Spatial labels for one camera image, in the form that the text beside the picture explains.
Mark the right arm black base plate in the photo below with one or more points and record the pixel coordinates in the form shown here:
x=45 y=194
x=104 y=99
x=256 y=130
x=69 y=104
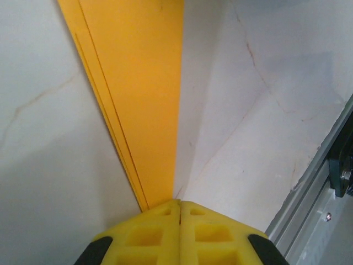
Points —
x=342 y=160

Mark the aluminium mounting rail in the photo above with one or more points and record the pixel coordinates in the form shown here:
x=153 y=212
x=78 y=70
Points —
x=311 y=215

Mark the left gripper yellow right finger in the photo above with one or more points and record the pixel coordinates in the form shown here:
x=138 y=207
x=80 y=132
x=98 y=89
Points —
x=218 y=243

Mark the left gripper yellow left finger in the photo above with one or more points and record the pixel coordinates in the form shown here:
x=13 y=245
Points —
x=146 y=243

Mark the orange paper sheet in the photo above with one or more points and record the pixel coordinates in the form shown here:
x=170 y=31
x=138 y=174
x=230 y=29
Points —
x=138 y=82

